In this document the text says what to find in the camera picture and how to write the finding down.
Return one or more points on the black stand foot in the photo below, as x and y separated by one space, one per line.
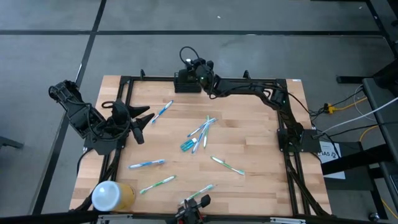
9 143

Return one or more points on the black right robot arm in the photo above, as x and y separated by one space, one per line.
242 85

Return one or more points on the green white toothbrush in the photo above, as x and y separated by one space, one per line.
199 193
158 184
228 165
205 141

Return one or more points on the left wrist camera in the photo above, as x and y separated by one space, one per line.
119 112

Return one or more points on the black equipment stand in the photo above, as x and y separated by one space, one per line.
357 158

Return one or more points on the yellow canister white lid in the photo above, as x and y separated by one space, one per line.
109 196

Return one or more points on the black clamp device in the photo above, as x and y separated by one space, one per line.
189 211

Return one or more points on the dark grey desk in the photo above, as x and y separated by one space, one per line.
388 140

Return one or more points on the black aluminium table frame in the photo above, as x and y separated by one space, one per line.
155 79

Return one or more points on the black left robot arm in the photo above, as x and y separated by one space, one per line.
77 112

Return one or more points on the teal mouthwash bottle white cap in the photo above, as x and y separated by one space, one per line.
187 145

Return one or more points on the white paper sheet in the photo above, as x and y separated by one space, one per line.
329 155

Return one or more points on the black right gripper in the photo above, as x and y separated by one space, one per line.
203 71

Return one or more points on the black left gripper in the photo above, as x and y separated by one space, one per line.
136 133

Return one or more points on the blue white toothbrush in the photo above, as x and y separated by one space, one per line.
197 144
162 111
146 163
199 129

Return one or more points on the caster wheel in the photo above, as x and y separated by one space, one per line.
374 217

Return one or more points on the black floor stand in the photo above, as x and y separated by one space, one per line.
385 76

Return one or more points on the silver metal bracket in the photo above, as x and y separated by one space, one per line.
287 221

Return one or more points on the black crossbeam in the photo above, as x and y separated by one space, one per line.
46 217

